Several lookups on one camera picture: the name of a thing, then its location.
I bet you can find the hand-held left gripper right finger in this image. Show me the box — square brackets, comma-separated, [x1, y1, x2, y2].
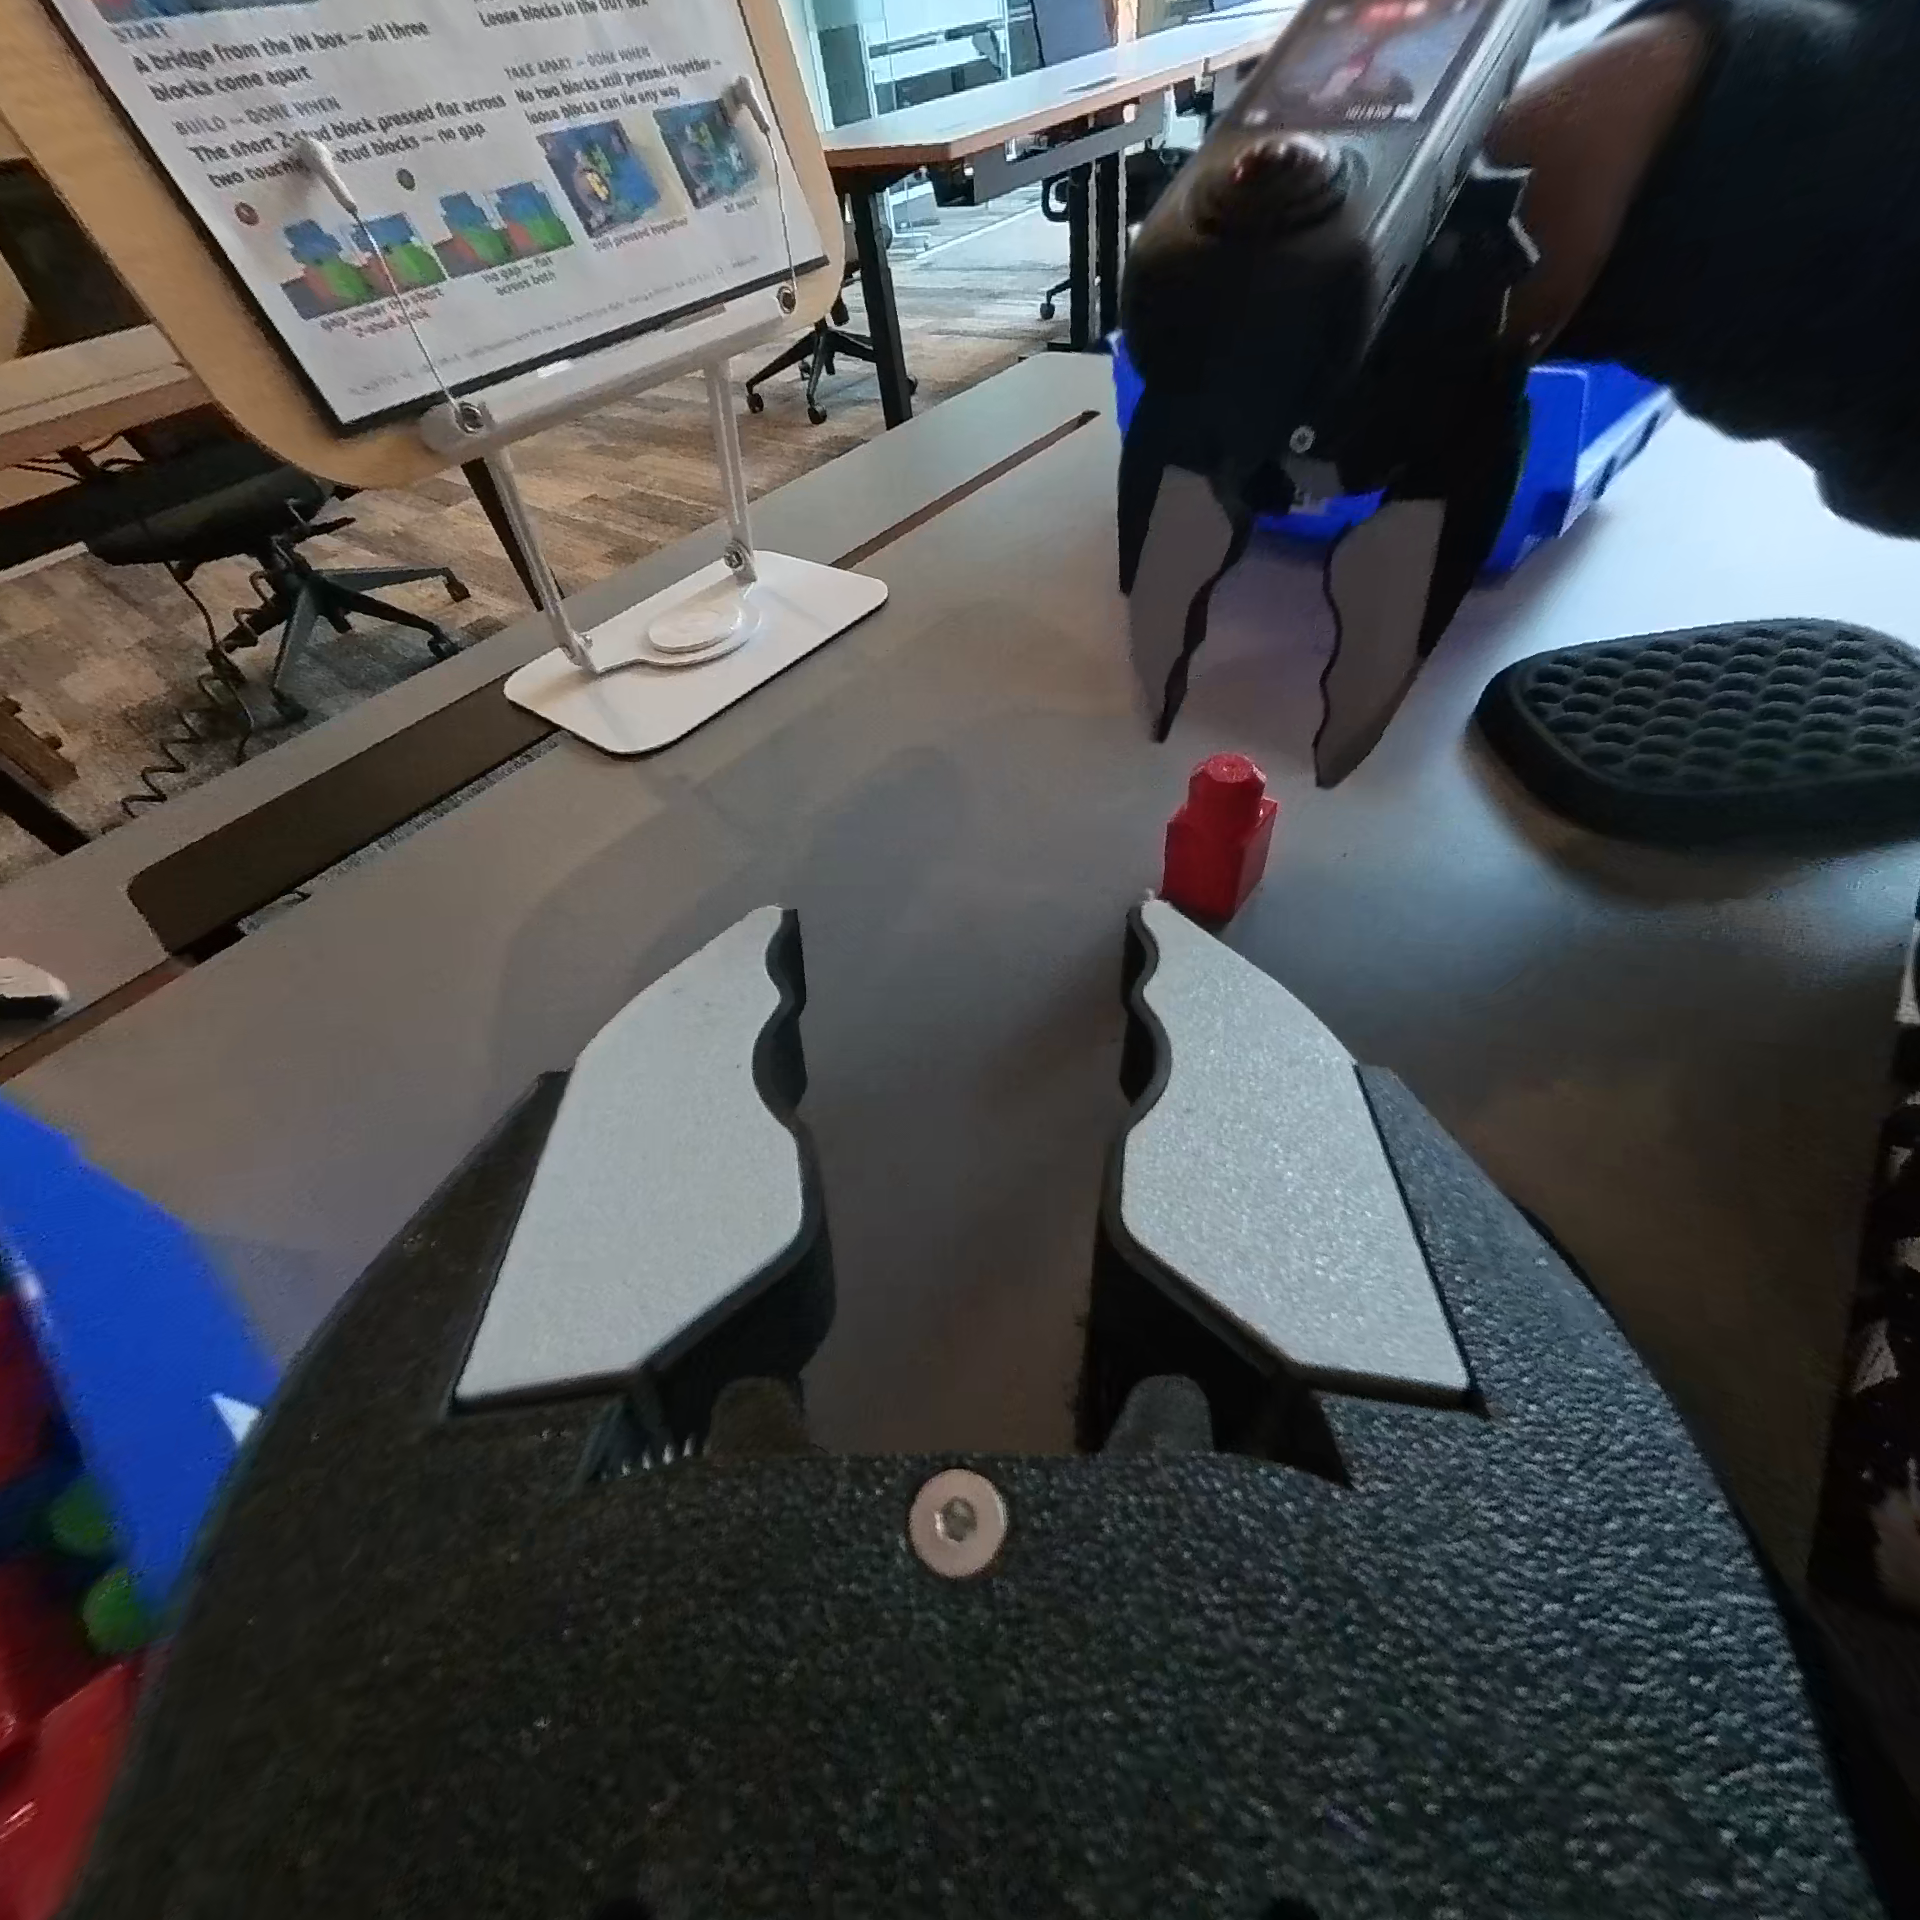
[1088, 897, 1480, 1413]

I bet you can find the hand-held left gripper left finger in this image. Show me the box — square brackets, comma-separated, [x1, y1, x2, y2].
[451, 907, 837, 1418]

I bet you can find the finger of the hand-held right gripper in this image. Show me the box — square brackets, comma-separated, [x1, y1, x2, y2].
[1311, 499, 1451, 790]
[1126, 469, 1242, 741]

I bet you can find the blue plastic object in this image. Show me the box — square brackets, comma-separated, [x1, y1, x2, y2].
[1109, 324, 1679, 586]

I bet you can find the red mega block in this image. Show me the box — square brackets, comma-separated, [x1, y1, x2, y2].
[1160, 755, 1282, 932]

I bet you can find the blue plastic bin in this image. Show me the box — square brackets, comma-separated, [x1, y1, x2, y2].
[0, 1096, 280, 1920]

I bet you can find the pile of mixed mega blocks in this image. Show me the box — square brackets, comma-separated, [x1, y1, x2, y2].
[0, 1291, 158, 1818]

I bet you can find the black perforated rubber pad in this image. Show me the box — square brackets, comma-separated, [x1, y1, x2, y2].
[1475, 620, 1920, 848]

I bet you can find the long dark table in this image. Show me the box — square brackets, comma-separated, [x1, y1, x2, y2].
[821, 0, 1298, 427]

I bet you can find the black office chair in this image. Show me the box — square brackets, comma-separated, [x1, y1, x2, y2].
[743, 286, 907, 425]
[82, 450, 476, 729]

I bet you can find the person's printed top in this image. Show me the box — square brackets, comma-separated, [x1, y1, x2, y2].
[1811, 900, 1920, 1637]

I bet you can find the instruction poster on stand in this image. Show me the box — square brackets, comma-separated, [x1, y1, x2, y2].
[0, 0, 855, 497]

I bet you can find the black table cable hatch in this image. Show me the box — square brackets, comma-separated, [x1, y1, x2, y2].
[127, 641, 567, 964]

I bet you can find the wooden table frame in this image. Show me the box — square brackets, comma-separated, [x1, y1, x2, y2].
[0, 316, 216, 490]

